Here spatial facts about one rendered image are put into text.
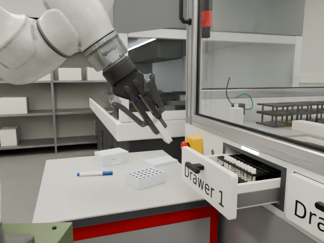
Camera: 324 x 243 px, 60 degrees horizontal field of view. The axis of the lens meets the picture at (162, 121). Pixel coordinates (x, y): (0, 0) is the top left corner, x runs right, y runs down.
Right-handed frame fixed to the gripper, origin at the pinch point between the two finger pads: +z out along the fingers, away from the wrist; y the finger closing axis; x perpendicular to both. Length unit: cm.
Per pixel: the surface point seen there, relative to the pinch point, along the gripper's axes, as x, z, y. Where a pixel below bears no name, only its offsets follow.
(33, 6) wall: 423, -135, 27
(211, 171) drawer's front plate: -5.2, 15.3, 3.6
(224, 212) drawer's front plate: -12.1, 21.7, -1.0
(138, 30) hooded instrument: 79, -23, 35
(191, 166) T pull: -0.5, 13.0, 0.9
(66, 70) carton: 386, -31, 6
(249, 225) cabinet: -1.4, 40.2, 4.9
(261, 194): -12.9, 24.4, 8.8
